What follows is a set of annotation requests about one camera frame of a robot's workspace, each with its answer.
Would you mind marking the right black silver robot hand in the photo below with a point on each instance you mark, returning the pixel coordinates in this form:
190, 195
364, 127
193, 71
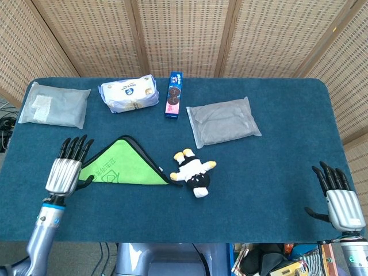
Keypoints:
346, 210

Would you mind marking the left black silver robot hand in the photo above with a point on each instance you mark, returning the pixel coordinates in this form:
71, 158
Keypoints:
63, 175

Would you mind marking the grey and green cloth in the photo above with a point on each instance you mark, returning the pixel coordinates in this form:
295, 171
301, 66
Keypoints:
126, 166

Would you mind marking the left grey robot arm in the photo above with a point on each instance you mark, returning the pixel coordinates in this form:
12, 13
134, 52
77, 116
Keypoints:
40, 241

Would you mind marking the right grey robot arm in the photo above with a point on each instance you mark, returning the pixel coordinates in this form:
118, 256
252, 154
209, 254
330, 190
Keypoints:
355, 256

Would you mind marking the black white striped cloth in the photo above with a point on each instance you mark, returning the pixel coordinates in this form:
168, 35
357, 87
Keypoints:
310, 261

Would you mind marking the pale cloth in clear bag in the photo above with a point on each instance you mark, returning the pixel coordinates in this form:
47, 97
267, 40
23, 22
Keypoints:
57, 106

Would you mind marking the yellow black package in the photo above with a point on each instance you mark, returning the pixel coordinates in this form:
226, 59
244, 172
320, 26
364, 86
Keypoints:
290, 271

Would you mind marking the blue table carpet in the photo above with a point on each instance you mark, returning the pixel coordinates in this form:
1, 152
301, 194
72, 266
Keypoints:
258, 178

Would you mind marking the black fabric bag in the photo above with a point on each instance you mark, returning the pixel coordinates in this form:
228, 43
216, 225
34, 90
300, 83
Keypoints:
264, 260

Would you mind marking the white printed soft pack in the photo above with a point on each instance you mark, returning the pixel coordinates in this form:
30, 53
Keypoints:
129, 93

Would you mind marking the black white plush toy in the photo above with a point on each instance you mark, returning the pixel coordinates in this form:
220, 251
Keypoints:
194, 172

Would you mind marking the blue cookie box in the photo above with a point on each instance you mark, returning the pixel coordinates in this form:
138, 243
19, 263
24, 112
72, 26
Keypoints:
173, 95

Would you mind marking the grey robot torso base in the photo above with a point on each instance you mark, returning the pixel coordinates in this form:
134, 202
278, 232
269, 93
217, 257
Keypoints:
172, 260

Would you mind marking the grey cloth in clear bag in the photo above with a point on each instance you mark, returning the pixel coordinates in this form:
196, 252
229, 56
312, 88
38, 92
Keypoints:
222, 120

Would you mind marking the woven rattan folding screen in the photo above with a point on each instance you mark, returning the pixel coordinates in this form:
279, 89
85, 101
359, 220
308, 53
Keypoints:
184, 34

